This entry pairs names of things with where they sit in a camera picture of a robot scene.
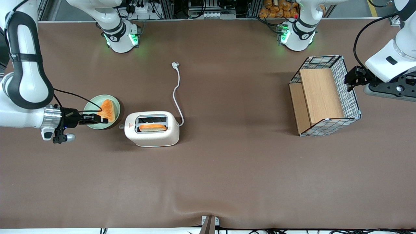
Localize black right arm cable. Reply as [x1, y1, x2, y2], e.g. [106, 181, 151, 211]
[52, 88, 103, 112]

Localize black cables under table edge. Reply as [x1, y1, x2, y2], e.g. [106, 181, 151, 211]
[218, 227, 416, 234]

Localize wire basket with wooden shelf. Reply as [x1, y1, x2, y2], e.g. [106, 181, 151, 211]
[289, 55, 362, 137]

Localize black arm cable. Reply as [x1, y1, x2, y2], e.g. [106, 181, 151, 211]
[353, 13, 398, 70]
[52, 88, 103, 112]

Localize white toaster power cable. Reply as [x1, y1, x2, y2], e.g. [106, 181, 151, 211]
[171, 62, 185, 127]

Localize white power strip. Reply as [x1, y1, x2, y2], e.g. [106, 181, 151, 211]
[128, 3, 154, 14]

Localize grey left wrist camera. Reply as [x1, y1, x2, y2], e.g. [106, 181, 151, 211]
[363, 74, 416, 102]

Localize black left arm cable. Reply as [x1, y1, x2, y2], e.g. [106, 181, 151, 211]
[353, 13, 398, 70]

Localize toast slice in toaster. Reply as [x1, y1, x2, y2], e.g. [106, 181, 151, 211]
[139, 123, 167, 132]

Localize pile of orange bread rolls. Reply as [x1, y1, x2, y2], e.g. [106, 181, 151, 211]
[259, 0, 299, 19]

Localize orange triangular bread piece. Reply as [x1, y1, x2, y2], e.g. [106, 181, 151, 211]
[97, 99, 116, 123]

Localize aluminium frame rail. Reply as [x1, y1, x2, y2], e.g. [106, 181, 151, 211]
[37, 0, 50, 22]

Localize pale green round plate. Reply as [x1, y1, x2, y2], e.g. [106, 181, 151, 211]
[83, 95, 121, 130]

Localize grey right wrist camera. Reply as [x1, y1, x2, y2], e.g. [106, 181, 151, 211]
[40, 127, 76, 144]

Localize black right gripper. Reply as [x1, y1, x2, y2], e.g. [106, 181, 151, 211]
[60, 107, 109, 130]

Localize small controller box green light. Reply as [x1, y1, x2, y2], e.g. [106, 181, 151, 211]
[277, 23, 290, 45]

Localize aluminium frame post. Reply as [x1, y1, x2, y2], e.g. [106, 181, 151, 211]
[158, 0, 176, 20]

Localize white two-slot toaster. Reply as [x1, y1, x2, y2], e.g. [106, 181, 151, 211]
[120, 111, 180, 147]

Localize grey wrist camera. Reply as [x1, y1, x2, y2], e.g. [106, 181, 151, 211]
[363, 74, 416, 102]
[40, 127, 76, 144]

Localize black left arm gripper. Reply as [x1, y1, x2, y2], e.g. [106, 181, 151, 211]
[344, 65, 375, 92]

